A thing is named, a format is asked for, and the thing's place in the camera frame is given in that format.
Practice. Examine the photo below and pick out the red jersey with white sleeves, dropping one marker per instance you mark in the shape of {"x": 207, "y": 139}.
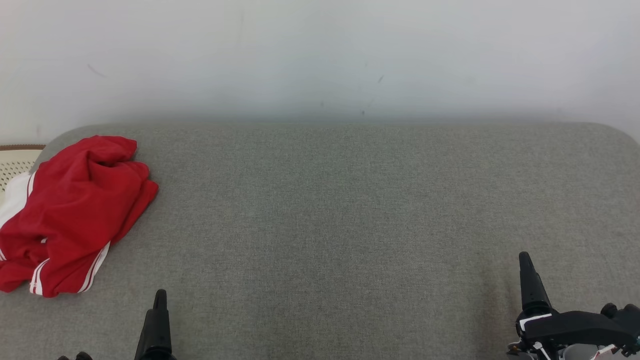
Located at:
{"x": 65, "y": 220}

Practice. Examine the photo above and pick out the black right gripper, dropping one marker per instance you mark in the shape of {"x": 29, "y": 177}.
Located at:
{"x": 570, "y": 327}

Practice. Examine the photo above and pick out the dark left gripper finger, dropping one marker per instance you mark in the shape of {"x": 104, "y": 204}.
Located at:
{"x": 157, "y": 330}

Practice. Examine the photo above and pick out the cream perforated laundry basket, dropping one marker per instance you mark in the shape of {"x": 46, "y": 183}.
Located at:
{"x": 15, "y": 162}

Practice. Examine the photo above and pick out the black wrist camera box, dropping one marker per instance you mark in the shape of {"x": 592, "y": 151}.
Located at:
{"x": 622, "y": 312}
{"x": 80, "y": 356}

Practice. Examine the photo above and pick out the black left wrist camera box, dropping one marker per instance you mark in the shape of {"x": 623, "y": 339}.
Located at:
{"x": 80, "y": 356}

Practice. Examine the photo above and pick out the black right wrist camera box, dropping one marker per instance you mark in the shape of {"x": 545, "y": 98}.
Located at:
{"x": 622, "y": 312}

